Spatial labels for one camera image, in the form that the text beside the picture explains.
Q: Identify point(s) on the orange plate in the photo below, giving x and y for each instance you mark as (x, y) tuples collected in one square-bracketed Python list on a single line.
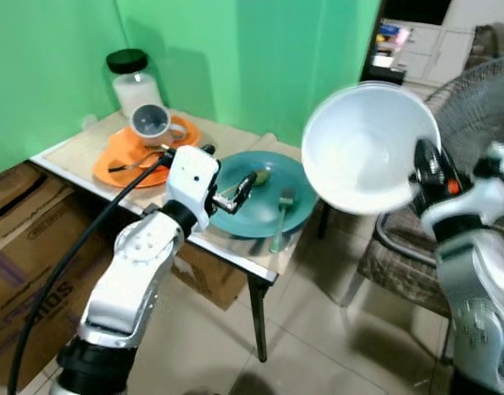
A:
[(120, 160)]

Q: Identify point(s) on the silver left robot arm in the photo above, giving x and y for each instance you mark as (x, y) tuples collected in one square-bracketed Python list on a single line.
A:
[(132, 271)]

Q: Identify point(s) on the brown armchair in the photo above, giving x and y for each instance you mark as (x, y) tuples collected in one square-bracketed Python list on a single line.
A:
[(492, 45)]

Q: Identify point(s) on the green backdrop cloth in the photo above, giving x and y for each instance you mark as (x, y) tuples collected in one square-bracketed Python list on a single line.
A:
[(235, 58)]

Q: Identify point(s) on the white bowl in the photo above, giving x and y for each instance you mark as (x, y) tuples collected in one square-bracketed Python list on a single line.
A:
[(362, 148)]

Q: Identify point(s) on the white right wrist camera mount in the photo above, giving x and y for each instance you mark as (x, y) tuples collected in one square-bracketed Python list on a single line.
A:
[(500, 164)]

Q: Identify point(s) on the table with black legs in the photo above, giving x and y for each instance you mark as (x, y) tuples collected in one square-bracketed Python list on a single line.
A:
[(79, 152)]

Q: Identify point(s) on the small cardboard box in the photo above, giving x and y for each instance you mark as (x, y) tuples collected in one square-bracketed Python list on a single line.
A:
[(215, 276)]

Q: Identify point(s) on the plaid cushioned chair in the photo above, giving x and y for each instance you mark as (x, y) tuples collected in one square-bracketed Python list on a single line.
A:
[(399, 263)]

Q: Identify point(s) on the metal spoon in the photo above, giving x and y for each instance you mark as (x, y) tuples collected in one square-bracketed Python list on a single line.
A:
[(132, 164)]

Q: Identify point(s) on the green spoon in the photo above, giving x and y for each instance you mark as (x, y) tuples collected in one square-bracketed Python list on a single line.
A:
[(261, 176)]

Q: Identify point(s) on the large cardboard box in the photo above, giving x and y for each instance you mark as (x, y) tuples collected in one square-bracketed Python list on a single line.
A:
[(30, 263)]

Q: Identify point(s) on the white cabinet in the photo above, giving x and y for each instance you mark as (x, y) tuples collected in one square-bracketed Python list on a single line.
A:
[(432, 45)]

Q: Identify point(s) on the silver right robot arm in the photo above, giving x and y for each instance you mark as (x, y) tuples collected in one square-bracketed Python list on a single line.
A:
[(473, 280)]

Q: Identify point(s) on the glass jar with black lid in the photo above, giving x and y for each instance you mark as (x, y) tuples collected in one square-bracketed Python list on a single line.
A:
[(135, 82)]

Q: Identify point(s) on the teal plate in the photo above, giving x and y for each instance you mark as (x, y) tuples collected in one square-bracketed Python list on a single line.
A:
[(264, 206)]

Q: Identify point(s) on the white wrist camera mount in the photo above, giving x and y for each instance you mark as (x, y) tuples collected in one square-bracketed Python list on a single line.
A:
[(191, 177), (500, 164)]

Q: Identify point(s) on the grey mug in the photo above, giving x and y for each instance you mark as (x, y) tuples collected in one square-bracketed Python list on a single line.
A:
[(153, 125)]

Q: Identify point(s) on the grey standing fan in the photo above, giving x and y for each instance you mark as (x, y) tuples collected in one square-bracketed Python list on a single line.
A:
[(473, 107)]

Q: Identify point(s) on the green fork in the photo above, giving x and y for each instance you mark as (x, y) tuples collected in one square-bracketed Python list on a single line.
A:
[(283, 216)]

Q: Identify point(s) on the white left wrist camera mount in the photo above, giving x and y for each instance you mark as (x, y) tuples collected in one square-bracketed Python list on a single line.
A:
[(191, 177)]

